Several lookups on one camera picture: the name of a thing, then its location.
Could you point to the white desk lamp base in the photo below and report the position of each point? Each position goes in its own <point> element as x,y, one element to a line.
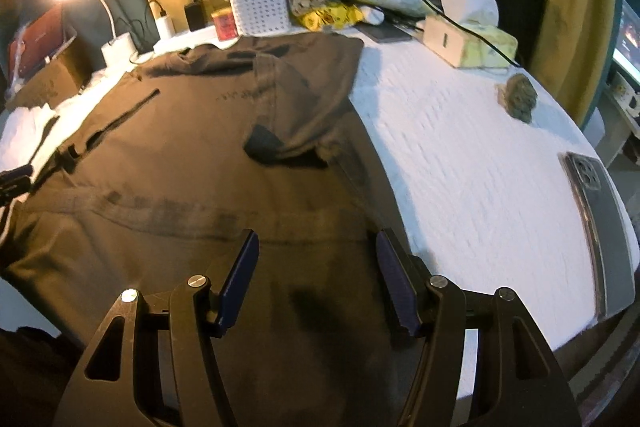
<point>117,48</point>

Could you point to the yellow snack packet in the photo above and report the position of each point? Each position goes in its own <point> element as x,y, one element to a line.
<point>330,17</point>

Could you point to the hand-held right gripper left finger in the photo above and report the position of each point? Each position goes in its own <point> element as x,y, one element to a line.
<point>239,279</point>

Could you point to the smartphone in clear case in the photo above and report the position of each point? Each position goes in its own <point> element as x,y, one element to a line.
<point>602,227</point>

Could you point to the white power strip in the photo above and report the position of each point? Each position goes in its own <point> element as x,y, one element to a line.
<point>192,38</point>

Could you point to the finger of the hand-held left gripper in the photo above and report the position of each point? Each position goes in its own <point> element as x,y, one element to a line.
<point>15,182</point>

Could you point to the black charger brick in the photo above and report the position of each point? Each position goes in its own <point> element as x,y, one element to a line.
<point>195,17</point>

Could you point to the white textured table cover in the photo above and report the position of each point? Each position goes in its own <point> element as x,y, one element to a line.
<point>475,187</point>

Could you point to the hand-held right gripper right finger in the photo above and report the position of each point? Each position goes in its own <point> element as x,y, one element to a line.
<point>395,282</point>

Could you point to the red tin can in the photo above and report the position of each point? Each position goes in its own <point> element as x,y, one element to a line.
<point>225,24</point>

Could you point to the lit screen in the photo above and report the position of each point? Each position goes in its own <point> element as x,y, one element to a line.
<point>629,39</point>

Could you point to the white perforated plastic basket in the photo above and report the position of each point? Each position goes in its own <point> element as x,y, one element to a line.
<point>260,7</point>

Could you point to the tissue box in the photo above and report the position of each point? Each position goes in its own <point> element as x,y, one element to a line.
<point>470,37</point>

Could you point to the green brown rolled cloth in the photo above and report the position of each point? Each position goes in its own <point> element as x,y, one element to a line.
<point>519,99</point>

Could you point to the dark smartphone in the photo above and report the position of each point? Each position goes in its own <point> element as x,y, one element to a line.
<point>385,34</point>

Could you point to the olive green hoodie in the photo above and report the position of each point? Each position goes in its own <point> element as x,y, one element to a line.
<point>175,147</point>

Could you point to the red flat box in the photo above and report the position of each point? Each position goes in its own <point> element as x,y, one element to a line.
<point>42,42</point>

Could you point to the white charger brick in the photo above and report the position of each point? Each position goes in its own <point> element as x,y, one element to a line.
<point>165,26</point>

